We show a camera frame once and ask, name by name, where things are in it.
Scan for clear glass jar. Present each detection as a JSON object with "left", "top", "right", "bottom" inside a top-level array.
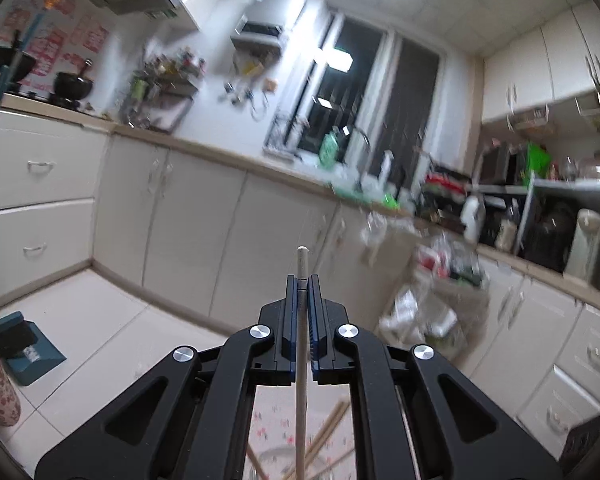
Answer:
[{"left": 245, "top": 447, "right": 361, "bottom": 480}]

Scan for clear hanging plastic bag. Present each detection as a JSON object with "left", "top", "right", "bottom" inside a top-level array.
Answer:
[{"left": 360, "top": 210, "right": 416, "bottom": 266}]

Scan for bundle of wooden chopsticks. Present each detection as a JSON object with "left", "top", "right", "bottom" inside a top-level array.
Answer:
[{"left": 245, "top": 397, "right": 356, "bottom": 480}]

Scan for white spray bottle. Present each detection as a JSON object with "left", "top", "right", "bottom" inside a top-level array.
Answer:
[{"left": 377, "top": 151, "right": 395, "bottom": 191}]

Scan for white framed window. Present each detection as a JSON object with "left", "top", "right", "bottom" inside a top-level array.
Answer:
[{"left": 265, "top": 7, "right": 448, "bottom": 196}]

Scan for white base cabinets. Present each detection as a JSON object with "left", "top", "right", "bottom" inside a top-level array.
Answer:
[{"left": 0, "top": 105, "right": 600, "bottom": 461}]

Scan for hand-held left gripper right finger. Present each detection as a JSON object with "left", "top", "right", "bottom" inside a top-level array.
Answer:
[{"left": 307, "top": 274, "right": 563, "bottom": 480}]

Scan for white jug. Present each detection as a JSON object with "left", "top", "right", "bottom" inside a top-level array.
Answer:
[{"left": 460, "top": 195, "right": 486, "bottom": 243}]

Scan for water heater hoses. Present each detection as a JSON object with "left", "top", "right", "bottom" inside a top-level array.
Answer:
[{"left": 224, "top": 60, "right": 281, "bottom": 121}]

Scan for spice rack with utensils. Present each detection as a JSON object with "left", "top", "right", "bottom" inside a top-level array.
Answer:
[{"left": 120, "top": 47, "right": 206, "bottom": 133}]

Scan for pink floral bin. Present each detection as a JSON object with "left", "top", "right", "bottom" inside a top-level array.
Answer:
[{"left": 0, "top": 350, "right": 22, "bottom": 427}]

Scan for white plastic bag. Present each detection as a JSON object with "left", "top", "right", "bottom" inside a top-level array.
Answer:
[{"left": 380, "top": 285, "right": 461, "bottom": 346}]

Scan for black pot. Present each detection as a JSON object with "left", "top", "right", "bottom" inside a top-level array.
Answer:
[{"left": 0, "top": 30, "right": 37, "bottom": 93}]

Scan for green dish soap bottle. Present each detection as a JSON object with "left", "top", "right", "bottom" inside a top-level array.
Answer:
[{"left": 319, "top": 127, "right": 342, "bottom": 168}]

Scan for clear bottle with dark liquid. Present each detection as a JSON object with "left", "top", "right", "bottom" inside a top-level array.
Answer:
[{"left": 495, "top": 217, "right": 518, "bottom": 253}]

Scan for cherry print tablecloth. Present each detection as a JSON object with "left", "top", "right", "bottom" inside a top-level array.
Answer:
[{"left": 247, "top": 385, "right": 361, "bottom": 480}]

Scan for white counter rack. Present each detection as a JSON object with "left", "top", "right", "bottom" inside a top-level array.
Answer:
[{"left": 472, "top": 177, "right": 600, "bottom": 261}]

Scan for red wall posters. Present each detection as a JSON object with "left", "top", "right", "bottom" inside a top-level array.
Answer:
[{"left": 0, "top": 0, "right": 111, "bottom": 81}]

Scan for wire sink caddy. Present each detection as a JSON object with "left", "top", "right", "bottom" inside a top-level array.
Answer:
[{"left": 265, "top": 112, "right": 306, "bottom": 153}]

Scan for white thermo pot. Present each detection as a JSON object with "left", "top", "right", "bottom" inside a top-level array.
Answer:
[{"left": 562, "top": 208, "right": 600, "bottom": 286}]

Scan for white rolling cart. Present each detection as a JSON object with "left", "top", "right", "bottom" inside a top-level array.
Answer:
[{"left": 380, "top": 245, "right": 491, "bottom": 361}]

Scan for black wok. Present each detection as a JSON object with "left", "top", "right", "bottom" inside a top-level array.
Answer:
[{"left": 52, "top": 59, "right": 95, "bottom": 101}]

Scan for microwave oven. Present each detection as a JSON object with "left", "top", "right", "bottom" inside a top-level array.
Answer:
[{"left": 480, "top": 142, "right": 528, "bottom": 186}]

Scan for teal dustpan with broom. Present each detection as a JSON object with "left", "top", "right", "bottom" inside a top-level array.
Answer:
[{"left": 0, "top": 0, "right": 61, "bottom": 321}]

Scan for stack of pans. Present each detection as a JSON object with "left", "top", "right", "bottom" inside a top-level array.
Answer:
[{"left": 415, "top": 167, "right": 473, "bottom": 231}]

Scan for green bag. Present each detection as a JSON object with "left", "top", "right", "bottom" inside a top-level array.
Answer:
[{"left": 525, "top": 142, "right": 553, "bottom": 181}]

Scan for hanging wire basket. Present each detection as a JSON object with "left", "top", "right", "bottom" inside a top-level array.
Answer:
[{"left": 505, "top": 105, "right": 551, "bottom": 136}]

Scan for chrome faucet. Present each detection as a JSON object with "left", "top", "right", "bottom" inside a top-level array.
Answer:
[{"left": 342, "top": 127, "right": 373, "bottom": 191}]

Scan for black rice cooker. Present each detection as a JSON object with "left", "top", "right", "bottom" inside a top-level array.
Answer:
[{"left": 522, "top": 200, "right": 578, "bottom": 273}]

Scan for silver water heater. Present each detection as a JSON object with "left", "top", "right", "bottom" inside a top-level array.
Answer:
[{"left": 230, "top": 0, "right": 308, "bottom": 53}]

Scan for single wooden chopstick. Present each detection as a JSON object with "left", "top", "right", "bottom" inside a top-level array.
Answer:
[{"left": 294, "top": 246, "right": 311, "bottom": 480}]

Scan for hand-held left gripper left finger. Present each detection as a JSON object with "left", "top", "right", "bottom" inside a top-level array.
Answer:
[{"left": 34, "top": 274, "right": 301, "bottom": 480}]

